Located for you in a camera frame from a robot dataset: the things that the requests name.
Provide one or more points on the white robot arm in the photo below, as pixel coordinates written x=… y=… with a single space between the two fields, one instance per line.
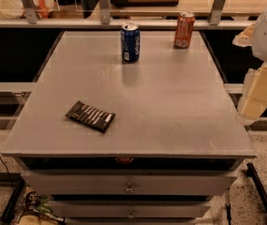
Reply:
x=259 y=45

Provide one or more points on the white and orange plastic bag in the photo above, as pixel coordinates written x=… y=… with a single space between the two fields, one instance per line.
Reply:
x=14 y=9

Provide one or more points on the blue pepsi can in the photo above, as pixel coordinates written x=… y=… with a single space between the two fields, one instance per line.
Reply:
x=130 y=42

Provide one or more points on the snack bags on floor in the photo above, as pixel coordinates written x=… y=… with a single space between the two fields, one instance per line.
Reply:
x=37 y=212

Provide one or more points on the grey drawer cabinet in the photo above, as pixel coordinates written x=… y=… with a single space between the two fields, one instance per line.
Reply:
x=172 y=115

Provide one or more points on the top grey drawer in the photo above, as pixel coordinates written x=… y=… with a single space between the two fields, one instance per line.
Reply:
x=202 y=183

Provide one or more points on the orange soda can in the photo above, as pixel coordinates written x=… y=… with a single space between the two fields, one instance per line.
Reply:
x=184 y=28

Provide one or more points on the red object in drawer gap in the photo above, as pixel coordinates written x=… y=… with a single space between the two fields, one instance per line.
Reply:
x=124 y=160

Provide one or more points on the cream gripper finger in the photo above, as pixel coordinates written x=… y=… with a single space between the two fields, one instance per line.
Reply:
x=253 y=101
x=244 y=39

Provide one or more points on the black rxbar chocolate bar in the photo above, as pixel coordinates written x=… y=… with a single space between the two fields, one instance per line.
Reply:
x=90 y=116

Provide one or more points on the grey drawer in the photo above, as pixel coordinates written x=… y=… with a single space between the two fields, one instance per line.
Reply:
x=129 y=209
x=202 y=183

